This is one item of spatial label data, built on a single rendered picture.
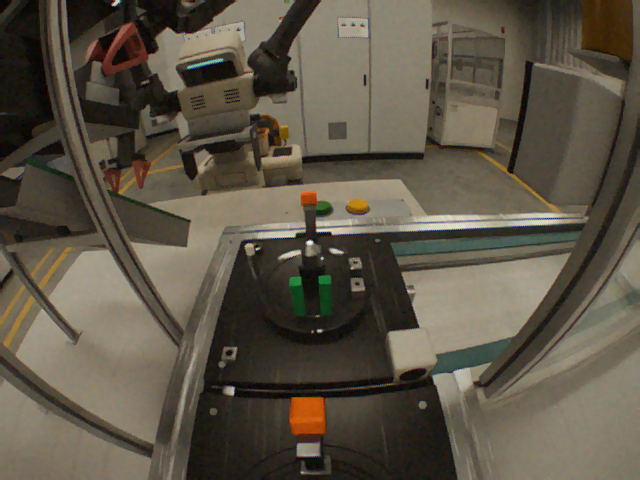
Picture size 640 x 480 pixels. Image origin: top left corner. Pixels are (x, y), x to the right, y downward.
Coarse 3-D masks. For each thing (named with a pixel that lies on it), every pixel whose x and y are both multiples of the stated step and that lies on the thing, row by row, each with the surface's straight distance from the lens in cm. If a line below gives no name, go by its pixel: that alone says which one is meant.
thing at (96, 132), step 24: (0, 48) 29; (24, 48) 30; (0, 72) 29; (24, 72) 29; (0, 96) 28; (24, 96) 29; (48, 96) 30; (0, 120) 29; (24, 120) 29; (48, 120) 30; (96, 120) 32; (120, 120) 34; (0, 144) 40
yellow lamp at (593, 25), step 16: (592, 0) 20; (608, 0) 19; (624, 0) 19; (592, 16) 20; (608, 16) 19; (624, 16) 19; (592, 32) 19; (608, 32) 19; (624, 32) 19; (592, 48) 19; (608, 48) 18; (624, 48) 19
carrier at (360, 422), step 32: (224, 416) 28; (256, 416) 27; (288, 416) 26; (352, 416) 26; (384, 416) 26; (416, 416) 27; (192, 448) 28; (224, 448) 27; (256, 448) 26; (288, 448) 26; (352, 448) 25; (384, 448) 26; (416, 448) 26; (448, 448) 27
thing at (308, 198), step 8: (304, 192) 33; (312, 192) 33; (304, 200) 33; (312, 200) 33; (304, 208) 31; (312, 208) 31; (312, 216) 33; (312, 224) 34; (312, 232) 34; (312, 240) 34
